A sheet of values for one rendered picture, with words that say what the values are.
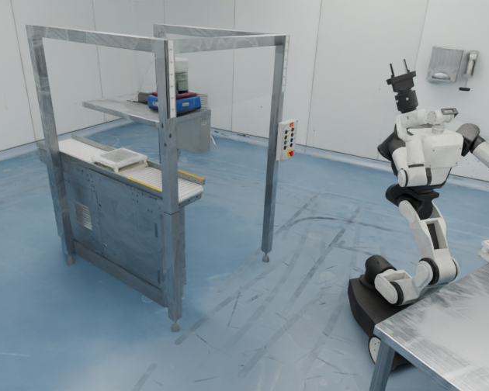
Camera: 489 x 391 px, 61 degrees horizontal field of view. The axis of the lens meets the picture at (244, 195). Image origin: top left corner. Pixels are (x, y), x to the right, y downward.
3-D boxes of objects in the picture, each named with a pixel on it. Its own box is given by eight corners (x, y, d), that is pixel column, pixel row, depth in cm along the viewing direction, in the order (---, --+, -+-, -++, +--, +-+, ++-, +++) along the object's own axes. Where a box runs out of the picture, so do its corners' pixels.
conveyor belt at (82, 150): (202, 193, 241) (202, 185, 239) (171, 208, 222) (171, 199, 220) (71, 144, 313) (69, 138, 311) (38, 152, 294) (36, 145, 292)
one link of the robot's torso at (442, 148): (373, 177, 234) (385, 115, 219) (423, 172, 244) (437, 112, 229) (407, 198, 208) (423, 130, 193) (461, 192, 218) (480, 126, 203)
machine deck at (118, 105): (211, 116, 225) (211, 109, 223) (158, 129, 197) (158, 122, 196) (136, 98, 258) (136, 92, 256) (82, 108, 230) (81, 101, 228)
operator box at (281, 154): (294, 156, 291) (298, 119, 280) (282, 161, 278) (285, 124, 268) (287, 153, 294) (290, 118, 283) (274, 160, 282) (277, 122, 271)
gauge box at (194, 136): (210, 150, 233) (211, 115, 225) (198, 153, 225) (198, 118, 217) (182, 141, 245) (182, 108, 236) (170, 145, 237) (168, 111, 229)
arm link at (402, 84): (384, 79, 185) (390, 105, 188) (386, 80, 176) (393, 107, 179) (414, 70, 182) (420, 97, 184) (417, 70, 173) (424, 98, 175)
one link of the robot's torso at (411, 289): (378, 287, 252) (421, 254, 213) (405, 282, 258) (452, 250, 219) (388, 312, 245) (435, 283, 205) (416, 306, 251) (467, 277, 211)
